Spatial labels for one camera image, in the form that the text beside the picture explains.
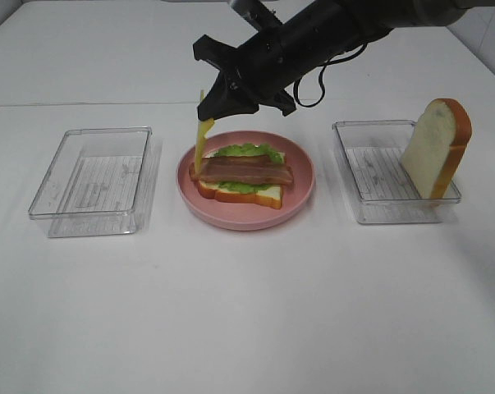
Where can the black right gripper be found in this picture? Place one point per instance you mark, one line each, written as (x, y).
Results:
(249, 76)

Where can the yellow cheese slice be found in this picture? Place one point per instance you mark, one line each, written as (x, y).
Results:
(202, 130)

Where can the green lettuce leaf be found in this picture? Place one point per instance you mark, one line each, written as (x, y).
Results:
(247, 149)

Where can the bacon strip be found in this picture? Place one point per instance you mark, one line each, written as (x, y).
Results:
(230, 162)
(271, 174)

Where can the bread slice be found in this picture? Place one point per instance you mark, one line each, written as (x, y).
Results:
(272, 198)
(437, 146)

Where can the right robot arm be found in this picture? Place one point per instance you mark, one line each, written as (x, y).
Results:
(325, 29)

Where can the pink round plate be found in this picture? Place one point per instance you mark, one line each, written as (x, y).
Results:
(249, 217)

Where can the left clear plastic tray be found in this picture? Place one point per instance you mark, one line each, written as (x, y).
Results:
(100, 182)

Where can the clear plastic tray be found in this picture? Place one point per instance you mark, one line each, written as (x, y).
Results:
(379, 190)
(100, 182)

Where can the right clear plastic tray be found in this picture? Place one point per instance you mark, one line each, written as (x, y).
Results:
(379, 190)

